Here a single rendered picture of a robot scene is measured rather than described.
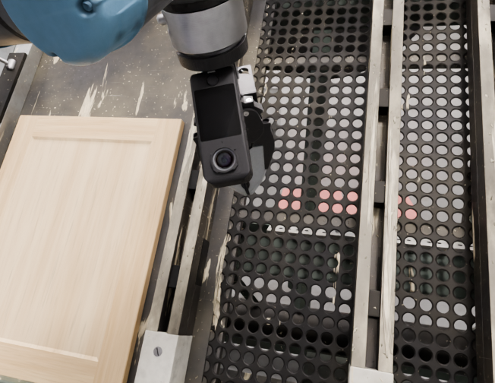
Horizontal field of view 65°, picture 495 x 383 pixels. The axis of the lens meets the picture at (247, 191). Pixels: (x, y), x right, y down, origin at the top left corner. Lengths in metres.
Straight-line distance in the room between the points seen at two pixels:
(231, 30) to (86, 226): 0.62
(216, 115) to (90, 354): 0.58
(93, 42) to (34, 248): 0.74
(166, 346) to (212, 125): 0.44
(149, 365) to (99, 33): 0.57
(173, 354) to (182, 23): 0.52
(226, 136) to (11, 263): 0.71
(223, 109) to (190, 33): 0.07
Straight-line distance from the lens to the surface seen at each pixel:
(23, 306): 0.95
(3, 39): 0.38
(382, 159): 0.76
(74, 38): 0.27
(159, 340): 0.72
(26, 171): 1.05
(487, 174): 0.74
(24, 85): 1.19
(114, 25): 0.26
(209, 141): 0.37
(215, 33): 0.37
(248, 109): 0.42
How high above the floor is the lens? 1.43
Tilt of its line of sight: 15 degrees down
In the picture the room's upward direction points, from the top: straight up
